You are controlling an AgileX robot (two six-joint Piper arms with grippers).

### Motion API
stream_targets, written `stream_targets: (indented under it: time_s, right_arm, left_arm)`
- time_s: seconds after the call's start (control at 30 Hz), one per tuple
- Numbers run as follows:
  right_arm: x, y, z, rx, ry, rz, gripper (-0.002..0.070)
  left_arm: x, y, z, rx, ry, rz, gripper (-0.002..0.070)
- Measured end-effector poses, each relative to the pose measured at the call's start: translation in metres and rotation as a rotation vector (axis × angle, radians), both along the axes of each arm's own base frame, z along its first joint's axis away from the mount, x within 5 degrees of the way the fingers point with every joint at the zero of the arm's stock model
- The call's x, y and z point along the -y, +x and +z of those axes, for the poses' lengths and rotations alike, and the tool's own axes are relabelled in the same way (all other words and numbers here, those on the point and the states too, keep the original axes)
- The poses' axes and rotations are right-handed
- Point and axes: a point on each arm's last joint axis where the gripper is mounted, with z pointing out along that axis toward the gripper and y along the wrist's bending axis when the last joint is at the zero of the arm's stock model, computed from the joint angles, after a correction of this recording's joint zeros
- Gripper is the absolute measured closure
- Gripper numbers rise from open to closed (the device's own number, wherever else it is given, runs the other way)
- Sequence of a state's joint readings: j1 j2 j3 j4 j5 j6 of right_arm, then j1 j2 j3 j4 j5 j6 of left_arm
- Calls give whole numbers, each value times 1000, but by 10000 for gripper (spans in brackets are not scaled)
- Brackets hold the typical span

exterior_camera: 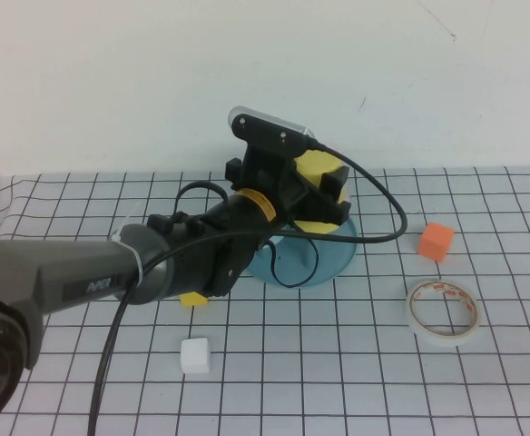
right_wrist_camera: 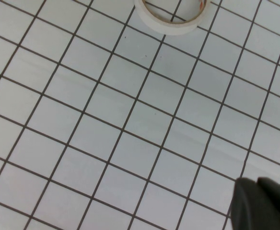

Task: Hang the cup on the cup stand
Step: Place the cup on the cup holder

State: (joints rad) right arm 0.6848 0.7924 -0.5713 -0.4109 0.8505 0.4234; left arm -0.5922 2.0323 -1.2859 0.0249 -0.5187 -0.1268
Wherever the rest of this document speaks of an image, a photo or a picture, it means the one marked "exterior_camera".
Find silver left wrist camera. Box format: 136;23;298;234
225;105;317;140

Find white tape roll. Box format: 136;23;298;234
404;277;479;348

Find yellow cube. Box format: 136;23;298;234
180;292;210;309

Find teal cup stand tray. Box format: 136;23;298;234
245;216;358;290

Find white zip tie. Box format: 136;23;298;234
109;232;145;292

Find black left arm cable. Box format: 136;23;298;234
86;142;407;436

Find yellow plastic cup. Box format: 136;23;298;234
293;150;352;234

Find orange cube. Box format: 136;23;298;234
417;221;456;264

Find white cube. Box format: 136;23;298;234
180;336;212;375

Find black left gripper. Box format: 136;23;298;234
224;144;352;227

